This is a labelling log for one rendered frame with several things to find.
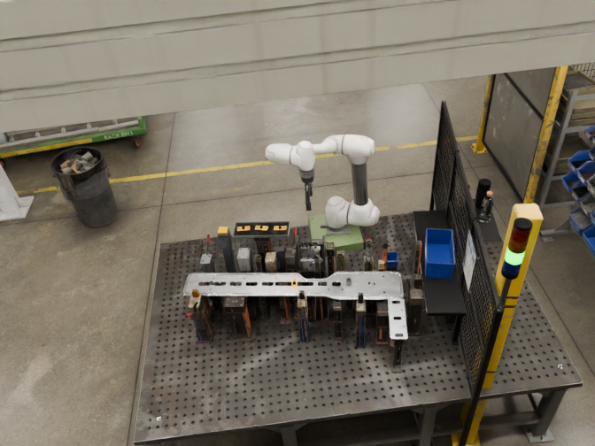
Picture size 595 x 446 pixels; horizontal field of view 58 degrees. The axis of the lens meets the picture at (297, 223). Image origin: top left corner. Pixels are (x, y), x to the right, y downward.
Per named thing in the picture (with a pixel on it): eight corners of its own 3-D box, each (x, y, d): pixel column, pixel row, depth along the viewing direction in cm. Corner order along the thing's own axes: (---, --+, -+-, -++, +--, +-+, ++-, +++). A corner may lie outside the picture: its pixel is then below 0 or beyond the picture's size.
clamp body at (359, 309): (353, 348, 332) (352, 312, 309) (352, 332, 341) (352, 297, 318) (367, 348, 332) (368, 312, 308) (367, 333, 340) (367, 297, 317)
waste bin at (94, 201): (71, 236, 539) (42, 179, 491) (81, 203, 579) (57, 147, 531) (120, 230, 540) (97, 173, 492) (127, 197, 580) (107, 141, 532)
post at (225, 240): (227, 280, 383) (216, 235, 354) (229, 272, 389) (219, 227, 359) (237, 280, 382) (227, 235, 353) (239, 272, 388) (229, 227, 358)
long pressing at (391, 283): (180, 299, 335) (180, 297, 334) (188, 272, 351) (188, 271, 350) (404, 300, 321) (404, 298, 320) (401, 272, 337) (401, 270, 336)
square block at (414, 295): (406, 335, 336) (410, 298, 312) (405, 325, 342) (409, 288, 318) (420, 335, 335) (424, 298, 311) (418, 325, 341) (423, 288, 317)
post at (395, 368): (391, 372, 317) (393, 343, 298) (390, 357, 326) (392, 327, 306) (402, 372, 317) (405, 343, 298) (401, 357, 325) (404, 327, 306)
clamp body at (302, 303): (297, 343, 338) (293, 309, 315) (298, 327, 347) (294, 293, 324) (312, 343, 337) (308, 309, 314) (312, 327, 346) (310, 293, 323)
